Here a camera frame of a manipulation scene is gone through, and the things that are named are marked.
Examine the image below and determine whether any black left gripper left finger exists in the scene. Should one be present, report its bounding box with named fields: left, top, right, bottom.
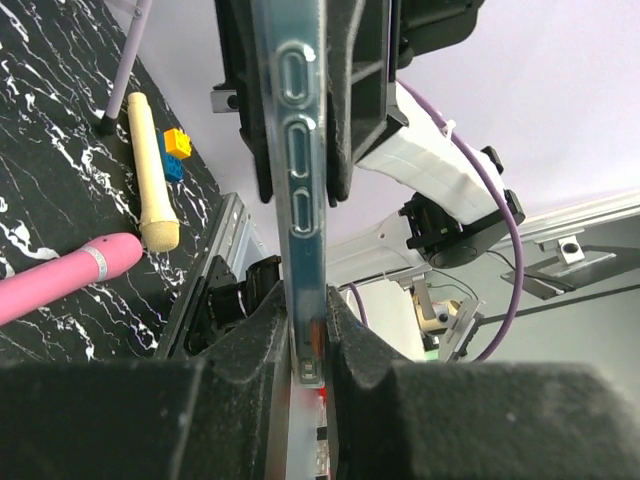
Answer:
left=1, top=285, right=290, bottom=479

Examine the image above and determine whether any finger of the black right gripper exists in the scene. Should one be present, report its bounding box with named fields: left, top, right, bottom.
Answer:
left=326, top=0, right=391, bottom=206
left=215, top=0, right=273, bottom=203

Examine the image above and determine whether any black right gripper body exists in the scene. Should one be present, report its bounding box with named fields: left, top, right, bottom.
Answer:
left=389, top=0, right=485, bottom=80

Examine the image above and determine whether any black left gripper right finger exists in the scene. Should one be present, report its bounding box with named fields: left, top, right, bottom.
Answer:
left=325, top=289, right=639, bottom=479

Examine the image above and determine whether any phone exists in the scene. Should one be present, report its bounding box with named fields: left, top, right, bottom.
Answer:
left=251, top=1, right=327, bottom=388

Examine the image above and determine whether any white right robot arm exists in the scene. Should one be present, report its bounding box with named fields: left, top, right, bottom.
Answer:
left=325, top=1, right=524, bottom=285

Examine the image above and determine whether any lilac music stand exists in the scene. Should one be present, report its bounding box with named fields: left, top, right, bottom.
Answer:
left=97, top=0, right=153, bottom=136

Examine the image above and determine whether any yellow toy brick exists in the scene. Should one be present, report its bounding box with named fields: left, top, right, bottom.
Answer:
left=163, top=128, right=192, bottom=160

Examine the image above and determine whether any blue toy brick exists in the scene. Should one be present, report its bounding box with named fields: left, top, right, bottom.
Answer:
left=157, top=132, right=184, bottom=183

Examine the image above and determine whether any cream wooden toy microphone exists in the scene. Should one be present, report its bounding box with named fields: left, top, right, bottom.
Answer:
left=127, top=92, right=180, bottom=253

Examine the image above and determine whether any pink toy microphone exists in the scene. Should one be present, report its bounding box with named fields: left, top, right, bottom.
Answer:
left=1, top=233, right=143, bottom=325

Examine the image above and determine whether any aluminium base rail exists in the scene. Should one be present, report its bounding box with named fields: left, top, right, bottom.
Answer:
left=154, top=190, right=639, bottom=359

